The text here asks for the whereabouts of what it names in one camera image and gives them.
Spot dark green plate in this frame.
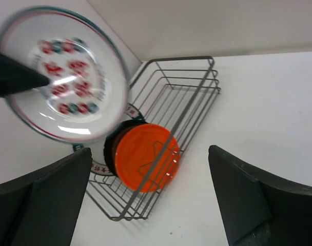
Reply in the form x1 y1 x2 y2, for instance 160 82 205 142
104 119 146 177

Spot white plate red characters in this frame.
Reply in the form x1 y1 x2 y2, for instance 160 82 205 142
0 6 129 144

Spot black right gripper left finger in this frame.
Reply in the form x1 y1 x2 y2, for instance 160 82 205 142
0 148 92 245

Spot orange plastic plate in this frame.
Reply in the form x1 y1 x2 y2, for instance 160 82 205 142
114 124 180 193

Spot grey wire dish rack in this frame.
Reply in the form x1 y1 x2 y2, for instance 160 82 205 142
86 55 221 221

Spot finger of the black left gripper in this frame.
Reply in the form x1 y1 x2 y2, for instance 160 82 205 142
0 53 50 97

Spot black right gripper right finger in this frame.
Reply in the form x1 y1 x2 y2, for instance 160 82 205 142
208 145 312 245

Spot white plate green lettered rim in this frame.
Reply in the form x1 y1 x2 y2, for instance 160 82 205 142
72 104 145 176

